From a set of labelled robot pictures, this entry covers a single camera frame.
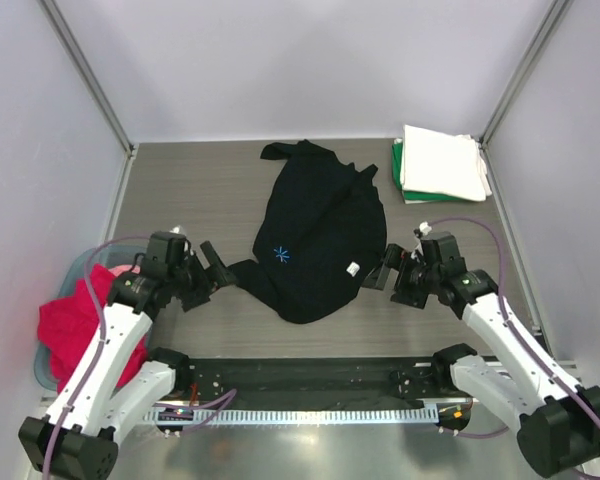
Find black t-shirt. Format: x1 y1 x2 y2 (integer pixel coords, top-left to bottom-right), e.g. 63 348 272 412
229 140 387 324

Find blue plastic basket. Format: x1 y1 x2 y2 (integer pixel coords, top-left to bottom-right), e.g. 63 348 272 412
33 243 146 390

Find folded green t-shirt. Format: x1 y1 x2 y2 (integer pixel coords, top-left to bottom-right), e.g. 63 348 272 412
391 139 463 204

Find red t-shirt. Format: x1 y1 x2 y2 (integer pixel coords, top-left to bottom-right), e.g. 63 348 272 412
37 264 148 393

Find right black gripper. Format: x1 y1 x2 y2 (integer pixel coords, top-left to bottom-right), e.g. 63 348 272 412
362 243 440 309

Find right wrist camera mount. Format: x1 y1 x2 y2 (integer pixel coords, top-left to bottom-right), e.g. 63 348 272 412
411 221 432 262

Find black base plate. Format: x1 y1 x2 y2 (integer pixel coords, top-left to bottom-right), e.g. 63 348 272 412
190 357 466 410

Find left aluminium frame post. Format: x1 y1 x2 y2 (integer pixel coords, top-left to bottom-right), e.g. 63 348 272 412
37 0 134 157

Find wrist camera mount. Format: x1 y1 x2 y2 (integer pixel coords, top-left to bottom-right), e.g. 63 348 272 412
170 225 187 237
411 221 432 262

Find pink t-shirt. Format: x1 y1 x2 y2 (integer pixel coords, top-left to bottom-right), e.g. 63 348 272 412
109 265 140 277

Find slotted cable duct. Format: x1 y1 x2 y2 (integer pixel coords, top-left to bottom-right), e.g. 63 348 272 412
139 405 439 429

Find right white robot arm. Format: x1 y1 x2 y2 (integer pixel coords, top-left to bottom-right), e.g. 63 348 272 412
364 224 600 479

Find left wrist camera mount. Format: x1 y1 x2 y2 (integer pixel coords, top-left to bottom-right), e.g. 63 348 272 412
170 225 187 237

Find aluminium rail bracket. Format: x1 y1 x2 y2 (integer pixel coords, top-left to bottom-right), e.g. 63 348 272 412
550 360 583 383

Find aluminium frame post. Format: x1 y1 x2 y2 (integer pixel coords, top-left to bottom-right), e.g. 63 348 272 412
37 0 134 157
478 0 579 147

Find right aluminium frame post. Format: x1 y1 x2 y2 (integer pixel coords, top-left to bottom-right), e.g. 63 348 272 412
478 0 579 147

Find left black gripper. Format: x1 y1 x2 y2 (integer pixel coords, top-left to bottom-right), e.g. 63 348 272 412
167 241 237 310

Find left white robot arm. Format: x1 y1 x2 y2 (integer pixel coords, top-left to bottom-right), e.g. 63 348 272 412
18 231 236 479

